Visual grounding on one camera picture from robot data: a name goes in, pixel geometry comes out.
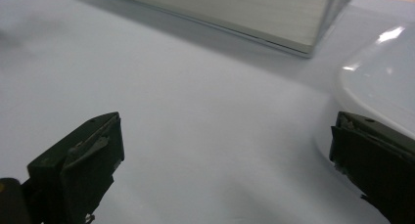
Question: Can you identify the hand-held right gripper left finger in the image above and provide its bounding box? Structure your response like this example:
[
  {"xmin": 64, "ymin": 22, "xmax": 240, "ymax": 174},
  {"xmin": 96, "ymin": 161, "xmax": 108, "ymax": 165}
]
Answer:
[{"xmin": 21, "ymin": 112, "xmax": 125, "ymax": 224}]

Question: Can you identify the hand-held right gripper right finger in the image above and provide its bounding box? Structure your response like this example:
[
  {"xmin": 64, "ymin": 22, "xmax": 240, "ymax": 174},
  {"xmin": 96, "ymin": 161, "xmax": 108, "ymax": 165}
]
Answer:
[{"xmin": 328, "ymin": 111, "xmax": 415, "ymax": 224}]

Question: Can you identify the white plate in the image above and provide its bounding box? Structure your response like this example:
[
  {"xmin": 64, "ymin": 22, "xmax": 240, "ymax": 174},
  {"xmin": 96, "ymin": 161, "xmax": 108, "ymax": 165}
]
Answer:
[{"xmin": 337, "ymin": 22, "xmax": 415, "ymax": 140}]

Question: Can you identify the clear plastic box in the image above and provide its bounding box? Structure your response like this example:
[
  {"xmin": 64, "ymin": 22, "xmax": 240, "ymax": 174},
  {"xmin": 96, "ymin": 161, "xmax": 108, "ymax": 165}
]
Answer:
[{"xmin": 102, "ymin": 0, "xmax": 355, "ymax": 59}]

